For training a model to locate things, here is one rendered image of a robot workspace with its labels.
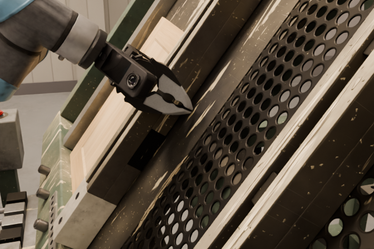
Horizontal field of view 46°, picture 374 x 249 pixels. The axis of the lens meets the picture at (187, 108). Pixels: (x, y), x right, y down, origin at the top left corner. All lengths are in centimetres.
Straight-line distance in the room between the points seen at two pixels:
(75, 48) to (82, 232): 40
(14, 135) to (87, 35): 90
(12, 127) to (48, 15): 89
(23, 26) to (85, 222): 42
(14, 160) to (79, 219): 72
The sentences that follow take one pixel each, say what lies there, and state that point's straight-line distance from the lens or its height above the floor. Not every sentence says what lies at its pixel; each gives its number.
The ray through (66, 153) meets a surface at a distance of 135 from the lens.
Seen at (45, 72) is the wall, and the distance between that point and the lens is 470.
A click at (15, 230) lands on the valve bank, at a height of 76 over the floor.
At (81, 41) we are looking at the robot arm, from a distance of 71.
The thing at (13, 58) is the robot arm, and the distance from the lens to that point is 73.
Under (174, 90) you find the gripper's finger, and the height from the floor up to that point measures 124.
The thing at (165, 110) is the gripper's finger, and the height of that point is 120.
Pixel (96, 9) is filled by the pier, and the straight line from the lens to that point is 427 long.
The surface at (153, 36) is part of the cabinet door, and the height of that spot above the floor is 124.
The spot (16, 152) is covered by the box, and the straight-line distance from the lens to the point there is 159.
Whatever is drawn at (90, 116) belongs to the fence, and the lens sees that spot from 135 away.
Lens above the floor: 149
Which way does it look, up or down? 21 degrees down
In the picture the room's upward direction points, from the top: straight up
